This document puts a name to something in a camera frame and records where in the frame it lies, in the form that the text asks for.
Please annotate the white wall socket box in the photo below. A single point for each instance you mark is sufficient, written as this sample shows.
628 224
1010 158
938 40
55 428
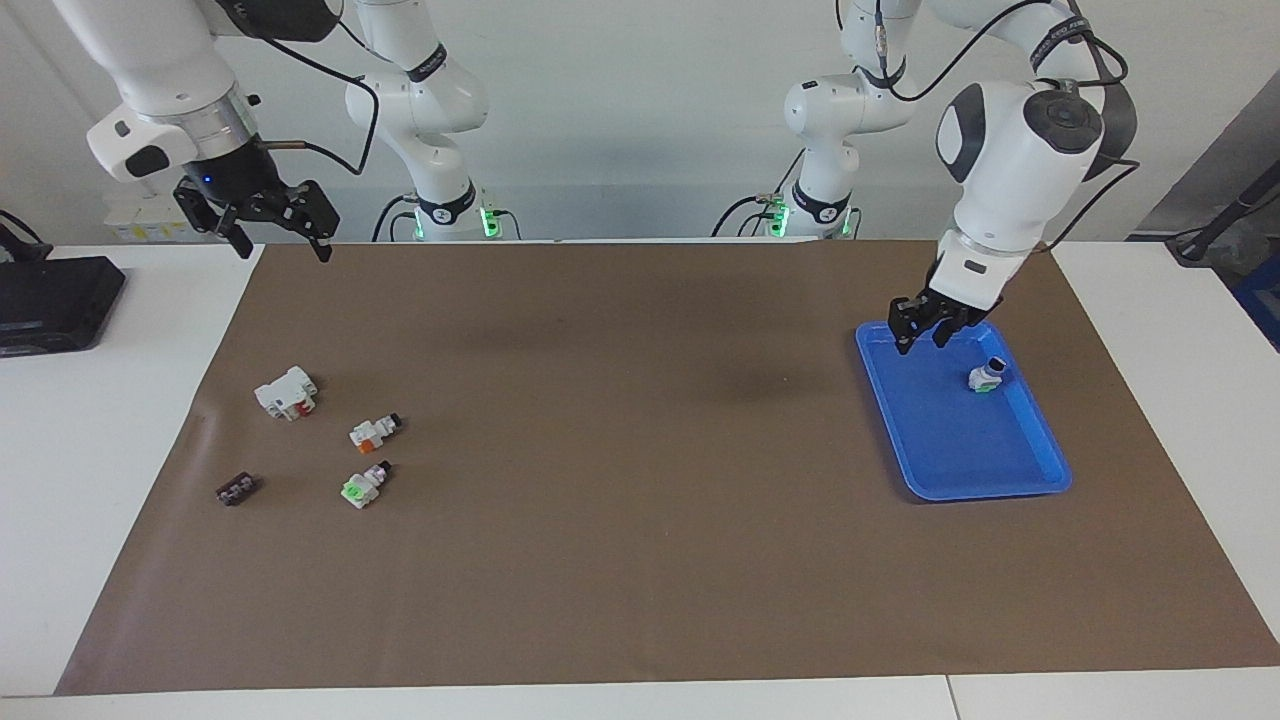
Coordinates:
130 222

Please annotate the small dark terminal block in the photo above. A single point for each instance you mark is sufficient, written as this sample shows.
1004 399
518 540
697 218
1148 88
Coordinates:
237 489

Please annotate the blue crate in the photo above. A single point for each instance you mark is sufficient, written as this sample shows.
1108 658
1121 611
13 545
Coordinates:
1262 315

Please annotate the brown table mat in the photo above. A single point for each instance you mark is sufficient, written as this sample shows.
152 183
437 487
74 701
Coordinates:
640 560

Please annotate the black electronics box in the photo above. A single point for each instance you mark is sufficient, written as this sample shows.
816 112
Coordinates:
50 300

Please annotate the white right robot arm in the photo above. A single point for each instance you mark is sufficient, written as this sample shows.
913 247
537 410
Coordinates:
160 70

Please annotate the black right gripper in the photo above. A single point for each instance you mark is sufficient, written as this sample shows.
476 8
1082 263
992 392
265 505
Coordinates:
235 180

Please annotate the black stand pole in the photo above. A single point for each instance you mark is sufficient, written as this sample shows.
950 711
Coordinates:
1225 215

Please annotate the orange push button switch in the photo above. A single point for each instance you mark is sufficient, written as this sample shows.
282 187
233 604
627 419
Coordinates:
986 377

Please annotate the white red circuit breaker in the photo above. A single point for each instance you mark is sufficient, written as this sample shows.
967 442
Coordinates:
283 393

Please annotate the green block selector switch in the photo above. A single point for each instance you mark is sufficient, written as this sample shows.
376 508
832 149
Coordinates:
362 488

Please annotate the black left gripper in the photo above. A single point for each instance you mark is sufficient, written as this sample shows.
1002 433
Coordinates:
955 300

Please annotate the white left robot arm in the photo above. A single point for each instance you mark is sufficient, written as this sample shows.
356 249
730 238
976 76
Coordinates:
1010 160

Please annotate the blue plastic tray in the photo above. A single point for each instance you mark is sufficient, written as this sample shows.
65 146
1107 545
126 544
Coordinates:
960 440

